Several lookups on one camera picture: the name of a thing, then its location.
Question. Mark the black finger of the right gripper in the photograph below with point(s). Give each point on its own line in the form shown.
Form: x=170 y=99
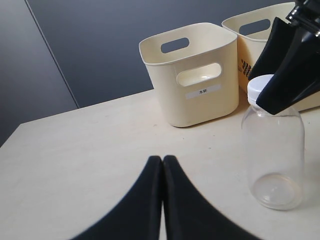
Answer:
x=275 y=50
x=297 y=77

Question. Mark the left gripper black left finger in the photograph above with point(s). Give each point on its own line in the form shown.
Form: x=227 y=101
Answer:
x=138 y=215

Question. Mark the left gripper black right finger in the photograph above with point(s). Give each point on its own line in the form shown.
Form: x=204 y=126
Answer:
x=188 y=215

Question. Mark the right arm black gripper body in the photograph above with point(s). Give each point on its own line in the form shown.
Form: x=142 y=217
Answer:
x=306 y=15

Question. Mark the clear plastic bottle white cap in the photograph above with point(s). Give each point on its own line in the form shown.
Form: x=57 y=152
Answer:
x=274 y=151

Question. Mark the middle cream plastic bin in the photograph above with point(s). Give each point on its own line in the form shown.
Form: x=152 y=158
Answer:
x=253 y=29

